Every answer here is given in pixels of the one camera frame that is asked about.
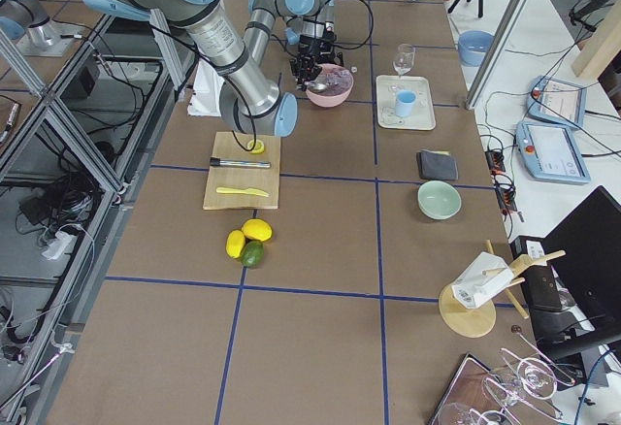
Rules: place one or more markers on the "pink bowl of ice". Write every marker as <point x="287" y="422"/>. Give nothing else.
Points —
<point x="341" y="83"/>

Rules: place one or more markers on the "metal ice scoop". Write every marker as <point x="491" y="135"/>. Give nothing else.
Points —
<point x="317" y="87"/>

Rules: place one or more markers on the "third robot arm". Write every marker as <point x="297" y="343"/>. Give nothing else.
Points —
<point x="27" y="23"/>

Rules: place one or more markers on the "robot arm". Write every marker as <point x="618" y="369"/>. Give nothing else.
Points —
<point x="310" y="27"/>
<point x="249" y="102"/>

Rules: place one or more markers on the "light blue cup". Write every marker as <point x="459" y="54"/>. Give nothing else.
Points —
<point x="404" y="103"/>

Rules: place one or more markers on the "clear wine glass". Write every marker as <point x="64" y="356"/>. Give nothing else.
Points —
<point x="402" y="64"/>

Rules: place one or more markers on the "cream bear tray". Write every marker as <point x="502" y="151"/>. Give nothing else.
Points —
<point x="422" y="117"/>

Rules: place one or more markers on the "lemon half slice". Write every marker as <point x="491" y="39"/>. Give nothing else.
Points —
<point x="255" y="146"/>

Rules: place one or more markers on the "wooden cutting board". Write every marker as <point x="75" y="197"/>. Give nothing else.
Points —
<point x="228" y="145"/>

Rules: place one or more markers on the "metal cylinder rod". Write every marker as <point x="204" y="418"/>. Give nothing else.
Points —
<point x="231" y="163"/>

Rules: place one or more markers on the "blue basin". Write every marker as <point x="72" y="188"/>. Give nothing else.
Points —
<point x="472" y="46"/>

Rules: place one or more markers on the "yellow plastic knife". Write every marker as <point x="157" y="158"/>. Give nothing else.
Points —
<point x="242" y="191"/>

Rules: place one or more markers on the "grey folded cloth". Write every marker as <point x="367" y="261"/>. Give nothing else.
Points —
<point x="434" y="165"/>

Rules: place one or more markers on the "yellow lemon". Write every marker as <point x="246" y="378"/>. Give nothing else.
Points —
<point x="235" y="243"/>
<point x="257" y="229"/>

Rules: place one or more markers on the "green bowl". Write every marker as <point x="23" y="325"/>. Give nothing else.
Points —
<point x="438" y="200"/>

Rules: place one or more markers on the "green lime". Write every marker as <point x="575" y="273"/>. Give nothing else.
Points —
<point x="252" y="254"/>

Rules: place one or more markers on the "left teach pendant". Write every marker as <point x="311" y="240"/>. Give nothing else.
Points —
<point x="556" y="101"/>

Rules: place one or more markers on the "teach pendant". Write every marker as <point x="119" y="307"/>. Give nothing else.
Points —
<point x="556" y="101"/>
<point x="549" y="152"/>

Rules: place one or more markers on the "right teach pendant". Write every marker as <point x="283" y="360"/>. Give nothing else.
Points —
<point x="549" y="152"/>

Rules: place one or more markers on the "white carton box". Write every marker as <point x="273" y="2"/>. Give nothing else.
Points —
<point x="483" y="279"/>

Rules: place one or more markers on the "wooden stand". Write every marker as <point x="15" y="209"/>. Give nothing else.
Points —
<point x="479" y="322"/>

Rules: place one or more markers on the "black monitor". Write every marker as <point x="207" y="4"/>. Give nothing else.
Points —
<point x="590" y="270"/>

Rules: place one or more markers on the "white power adapter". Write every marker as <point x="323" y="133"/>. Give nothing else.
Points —
<point x="57" y="245"/>

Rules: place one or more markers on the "upside-down wine glass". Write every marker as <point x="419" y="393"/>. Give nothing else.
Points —
<point x="527" y="380"/>

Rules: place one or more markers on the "aluminium frame post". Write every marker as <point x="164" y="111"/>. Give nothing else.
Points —
<point x="492" y="58"/>

